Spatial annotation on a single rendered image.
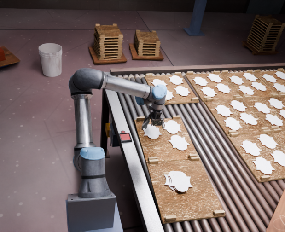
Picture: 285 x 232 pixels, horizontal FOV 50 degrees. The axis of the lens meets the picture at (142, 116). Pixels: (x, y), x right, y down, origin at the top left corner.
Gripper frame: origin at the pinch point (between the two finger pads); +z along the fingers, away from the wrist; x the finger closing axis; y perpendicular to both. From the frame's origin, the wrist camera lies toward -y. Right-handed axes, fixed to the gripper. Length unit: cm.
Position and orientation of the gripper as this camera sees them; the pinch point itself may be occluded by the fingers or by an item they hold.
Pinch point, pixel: (152, 128)
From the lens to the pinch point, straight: 205.2
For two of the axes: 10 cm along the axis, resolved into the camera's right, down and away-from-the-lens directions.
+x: 9.7, -0.3, 2.2
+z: -1.2, 7.7, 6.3
